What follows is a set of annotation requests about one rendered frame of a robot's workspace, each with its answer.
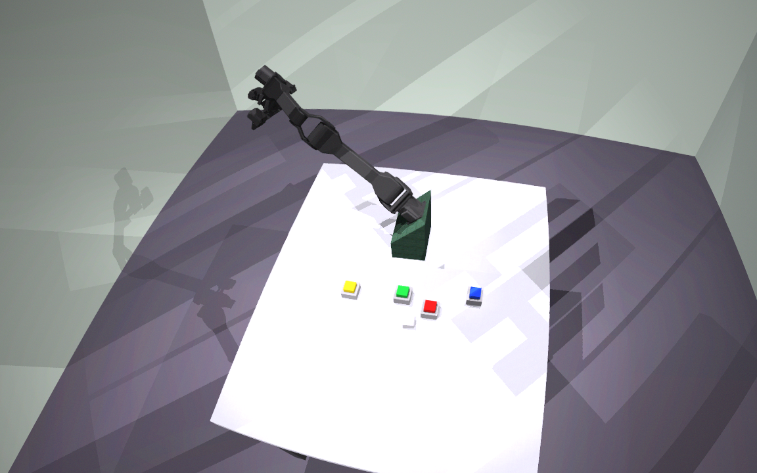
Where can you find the green button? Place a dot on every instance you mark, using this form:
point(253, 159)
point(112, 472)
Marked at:
point(403, 294)

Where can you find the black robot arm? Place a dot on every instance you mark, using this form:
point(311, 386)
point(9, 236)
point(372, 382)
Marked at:
point(326, 139)

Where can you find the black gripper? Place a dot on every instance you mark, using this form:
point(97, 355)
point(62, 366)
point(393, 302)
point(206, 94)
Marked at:
point(259, 117)

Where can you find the blue button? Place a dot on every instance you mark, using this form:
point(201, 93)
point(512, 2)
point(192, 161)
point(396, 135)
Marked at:
point(474, 296)

